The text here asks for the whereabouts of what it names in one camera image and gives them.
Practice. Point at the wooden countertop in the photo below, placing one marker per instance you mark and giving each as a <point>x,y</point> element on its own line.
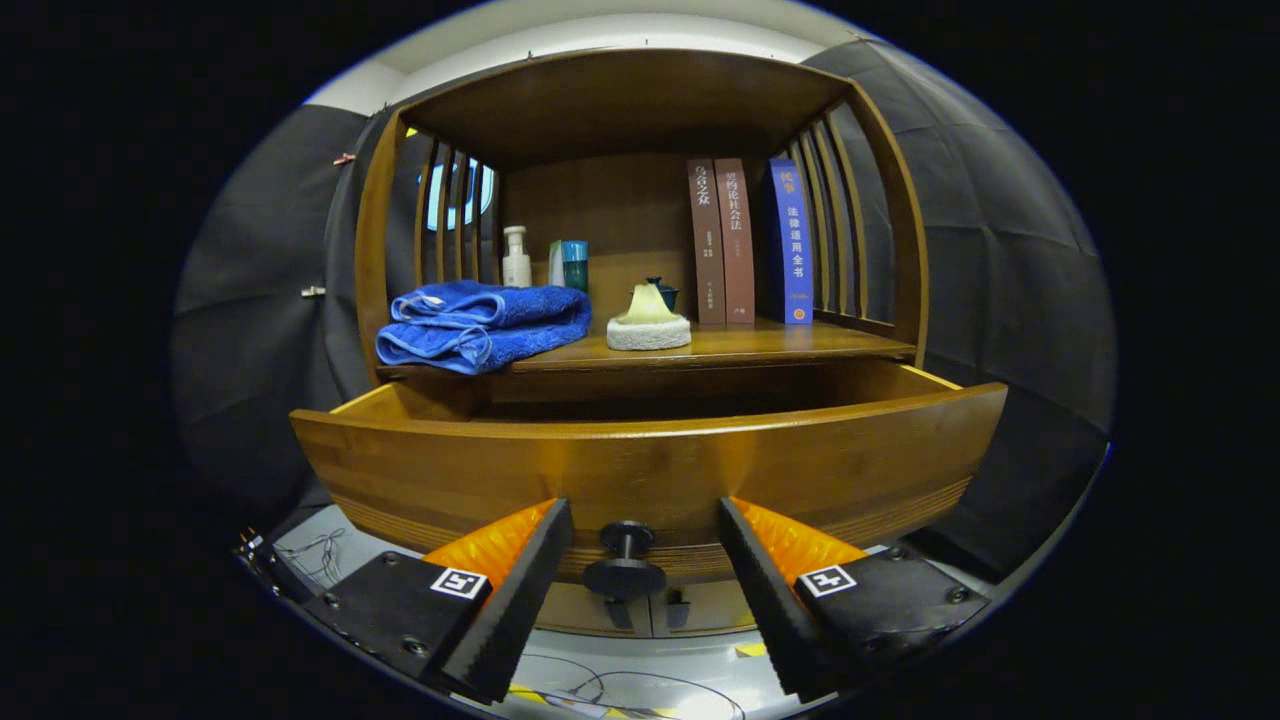
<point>750,345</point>

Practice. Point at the wooden cabinet door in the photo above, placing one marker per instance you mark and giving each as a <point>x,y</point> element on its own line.
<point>715,612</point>
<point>570,608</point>

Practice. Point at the small yellow tape piece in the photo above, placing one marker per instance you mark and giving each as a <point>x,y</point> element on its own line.
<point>750,650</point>

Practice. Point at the wooden drawer with black knob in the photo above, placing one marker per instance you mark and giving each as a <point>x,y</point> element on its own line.
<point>650,470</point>

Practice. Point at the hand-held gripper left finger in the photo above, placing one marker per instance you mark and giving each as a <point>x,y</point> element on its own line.
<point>520,590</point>

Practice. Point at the reddish brown book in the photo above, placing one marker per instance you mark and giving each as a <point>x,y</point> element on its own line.
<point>737,240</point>

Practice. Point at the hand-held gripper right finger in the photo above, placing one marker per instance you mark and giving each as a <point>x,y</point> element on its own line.
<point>765,590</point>

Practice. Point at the blue book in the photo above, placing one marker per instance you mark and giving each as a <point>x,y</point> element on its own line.
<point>793,240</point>

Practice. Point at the dark blue lidded teacup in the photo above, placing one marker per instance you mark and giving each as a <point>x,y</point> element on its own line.
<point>668,295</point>

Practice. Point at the yellow black floor tape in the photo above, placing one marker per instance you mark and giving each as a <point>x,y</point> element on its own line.
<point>530,693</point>

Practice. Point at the wooden cabinet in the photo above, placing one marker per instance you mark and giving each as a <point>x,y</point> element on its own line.
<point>620,100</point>

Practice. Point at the blue capped glass bottle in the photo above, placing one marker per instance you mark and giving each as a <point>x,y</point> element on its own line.
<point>576,268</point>

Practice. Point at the white tube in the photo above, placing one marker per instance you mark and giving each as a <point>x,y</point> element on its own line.
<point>555,268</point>

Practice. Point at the blue folded towel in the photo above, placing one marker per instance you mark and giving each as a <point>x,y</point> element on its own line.
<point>480,325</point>

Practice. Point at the white pump bottle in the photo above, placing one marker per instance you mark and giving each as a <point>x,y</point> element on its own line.
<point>516,265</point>

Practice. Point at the dark brown book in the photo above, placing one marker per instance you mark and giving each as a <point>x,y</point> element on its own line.
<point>706,240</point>

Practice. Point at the white yellow round sponge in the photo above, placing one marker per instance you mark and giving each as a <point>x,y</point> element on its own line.
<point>648,332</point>

